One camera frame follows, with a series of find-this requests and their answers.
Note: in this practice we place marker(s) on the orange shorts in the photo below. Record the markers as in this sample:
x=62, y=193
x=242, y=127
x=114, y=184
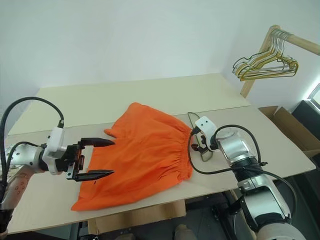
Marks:
x=145, y=155

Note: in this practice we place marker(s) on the open cardboard box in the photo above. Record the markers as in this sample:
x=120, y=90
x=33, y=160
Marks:
x=287, y=125

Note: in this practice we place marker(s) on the black box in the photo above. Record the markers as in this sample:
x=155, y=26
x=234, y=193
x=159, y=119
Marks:
x=307, y=112

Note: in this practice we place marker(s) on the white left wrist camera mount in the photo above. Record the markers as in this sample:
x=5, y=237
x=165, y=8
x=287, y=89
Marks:
x=56, y=142

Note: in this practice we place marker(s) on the wooden floor rail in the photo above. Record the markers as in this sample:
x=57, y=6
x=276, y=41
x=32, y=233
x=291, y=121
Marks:
x=235, y=195

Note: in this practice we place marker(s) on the wooden clothes rack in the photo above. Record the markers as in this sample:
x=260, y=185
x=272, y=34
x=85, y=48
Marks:
x=252, y=75

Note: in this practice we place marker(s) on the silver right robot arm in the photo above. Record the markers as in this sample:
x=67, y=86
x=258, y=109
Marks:
x=260, y=195

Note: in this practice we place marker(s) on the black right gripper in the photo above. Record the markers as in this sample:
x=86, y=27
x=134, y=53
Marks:
x=209, y=146

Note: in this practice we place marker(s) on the cardboard sheet under table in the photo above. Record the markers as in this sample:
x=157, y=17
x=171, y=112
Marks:
x=137, y=215

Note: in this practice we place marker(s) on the grey rounded shape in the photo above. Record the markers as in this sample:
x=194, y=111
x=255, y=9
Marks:
x=186, y=232

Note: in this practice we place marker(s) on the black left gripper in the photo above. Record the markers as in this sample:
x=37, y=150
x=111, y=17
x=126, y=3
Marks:
x=73, y=158

